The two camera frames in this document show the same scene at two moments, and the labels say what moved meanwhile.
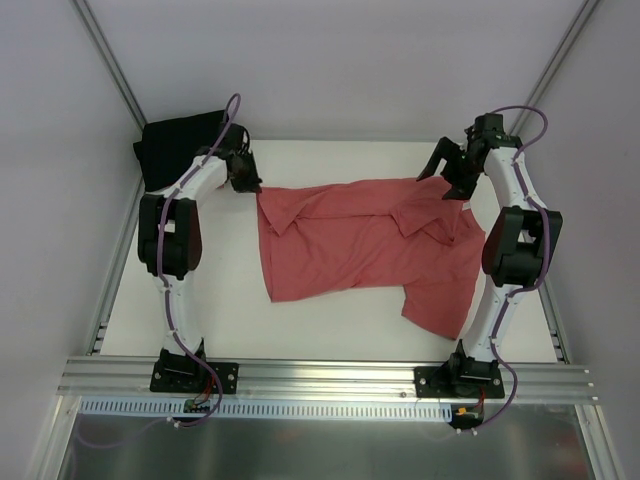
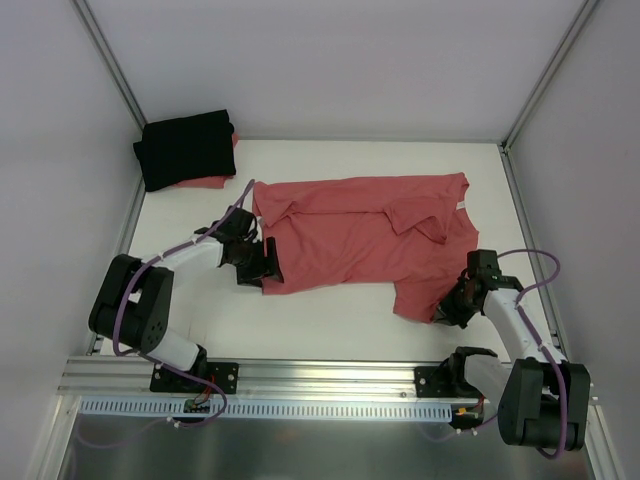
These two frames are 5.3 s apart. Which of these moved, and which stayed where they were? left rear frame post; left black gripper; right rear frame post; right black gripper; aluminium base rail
Moved: left black gripper; right black gripper
Stayed: aluminium base rail; right rear frame post; left rear frame post
